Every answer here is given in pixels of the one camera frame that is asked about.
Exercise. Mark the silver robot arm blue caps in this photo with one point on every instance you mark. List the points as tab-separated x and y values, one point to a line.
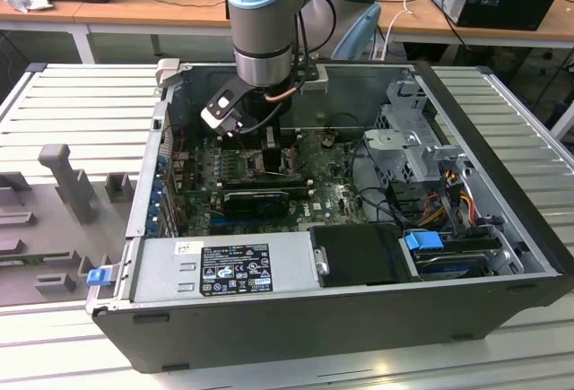
260	36

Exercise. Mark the CPU socket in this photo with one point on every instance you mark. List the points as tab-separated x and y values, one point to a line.
287	163

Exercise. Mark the RAM slot white clips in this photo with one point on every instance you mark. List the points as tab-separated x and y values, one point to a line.
269	186

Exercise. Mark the blue expansion slot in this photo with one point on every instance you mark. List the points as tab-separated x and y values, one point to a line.
222	219

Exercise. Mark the silver coin cell battery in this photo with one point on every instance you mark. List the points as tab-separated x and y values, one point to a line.
327	141

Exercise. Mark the black graphics card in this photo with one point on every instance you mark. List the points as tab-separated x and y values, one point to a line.
255	204

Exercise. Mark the green motherboard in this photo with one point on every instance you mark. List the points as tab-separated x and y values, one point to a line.
323	210

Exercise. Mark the grey case latch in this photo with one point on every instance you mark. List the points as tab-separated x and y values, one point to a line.
166	71

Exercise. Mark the blue card clip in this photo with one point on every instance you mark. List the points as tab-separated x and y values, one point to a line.
158	193
155	220
161	163

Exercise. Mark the grey metal drive cage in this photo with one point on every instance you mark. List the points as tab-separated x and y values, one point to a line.
403	139

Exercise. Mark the black plastic shroud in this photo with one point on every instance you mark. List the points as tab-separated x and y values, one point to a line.
359	255

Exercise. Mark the wooden desk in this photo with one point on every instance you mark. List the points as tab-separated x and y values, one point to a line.
134	9
417	22

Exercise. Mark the grey power supply unit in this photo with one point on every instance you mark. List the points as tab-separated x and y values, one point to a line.
157	273

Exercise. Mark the blue disk carrier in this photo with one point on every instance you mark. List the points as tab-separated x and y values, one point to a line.
421	243

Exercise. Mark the black grey PC case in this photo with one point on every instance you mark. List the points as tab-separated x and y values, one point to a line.
314	331

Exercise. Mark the silver hard disk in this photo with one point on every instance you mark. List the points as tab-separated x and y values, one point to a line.
448	269

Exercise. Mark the blue case latch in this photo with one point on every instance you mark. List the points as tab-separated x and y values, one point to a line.
98	278

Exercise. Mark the grey parts rack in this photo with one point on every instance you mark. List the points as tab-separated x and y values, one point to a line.
45	237

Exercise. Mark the green RAM stick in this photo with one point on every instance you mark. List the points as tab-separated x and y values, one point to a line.
27	259

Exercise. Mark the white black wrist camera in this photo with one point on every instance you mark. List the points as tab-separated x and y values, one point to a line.
220	107

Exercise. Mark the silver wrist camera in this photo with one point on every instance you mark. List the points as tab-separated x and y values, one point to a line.
314	80

